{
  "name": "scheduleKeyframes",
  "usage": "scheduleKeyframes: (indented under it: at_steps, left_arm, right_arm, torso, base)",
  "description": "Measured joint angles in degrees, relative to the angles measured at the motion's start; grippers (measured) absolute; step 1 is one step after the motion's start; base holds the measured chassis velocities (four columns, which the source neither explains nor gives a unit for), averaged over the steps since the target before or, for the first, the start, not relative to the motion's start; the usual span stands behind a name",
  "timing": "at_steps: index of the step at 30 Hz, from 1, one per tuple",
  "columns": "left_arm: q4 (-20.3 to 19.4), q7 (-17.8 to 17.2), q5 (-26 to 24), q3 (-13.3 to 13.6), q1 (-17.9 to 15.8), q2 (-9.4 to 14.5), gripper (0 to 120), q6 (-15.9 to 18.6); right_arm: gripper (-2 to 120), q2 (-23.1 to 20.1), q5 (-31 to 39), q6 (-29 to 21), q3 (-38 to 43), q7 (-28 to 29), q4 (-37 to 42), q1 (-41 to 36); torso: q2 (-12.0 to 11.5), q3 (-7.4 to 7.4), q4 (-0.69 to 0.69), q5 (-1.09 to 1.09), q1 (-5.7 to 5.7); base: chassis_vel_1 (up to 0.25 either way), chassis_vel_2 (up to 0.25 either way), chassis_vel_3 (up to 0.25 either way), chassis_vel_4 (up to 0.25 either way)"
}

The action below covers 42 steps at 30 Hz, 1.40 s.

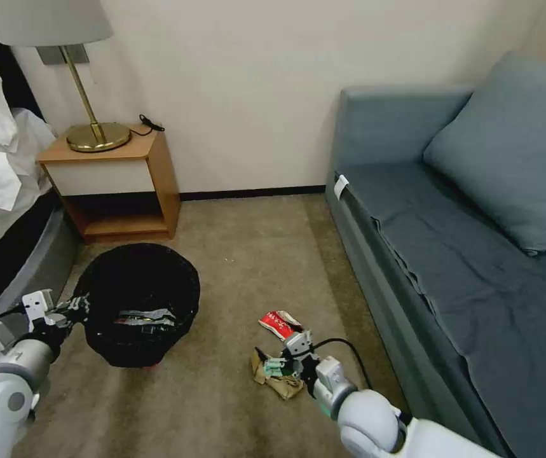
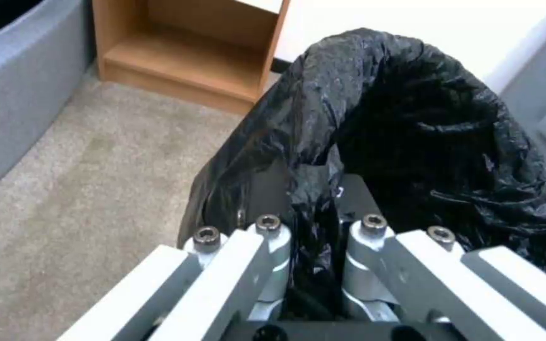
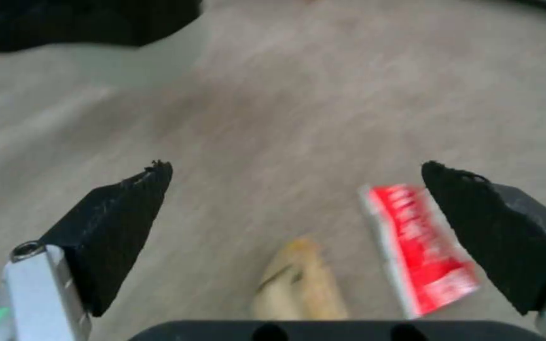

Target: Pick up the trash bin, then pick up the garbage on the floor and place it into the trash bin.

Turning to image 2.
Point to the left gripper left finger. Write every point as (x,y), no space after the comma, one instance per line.
(235,270)

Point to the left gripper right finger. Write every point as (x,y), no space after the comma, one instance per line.
(424,277)

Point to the trash bin with black bag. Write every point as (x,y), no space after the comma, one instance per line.
(420,117)

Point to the wooden open shelf cabinet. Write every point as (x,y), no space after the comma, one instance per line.
(183,60)

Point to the grey panel furniture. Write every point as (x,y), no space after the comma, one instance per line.
(538,71)

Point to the white desk panel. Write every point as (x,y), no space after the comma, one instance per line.
(372,14)

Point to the grey upholstered armchair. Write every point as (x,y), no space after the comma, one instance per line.
(22,88)

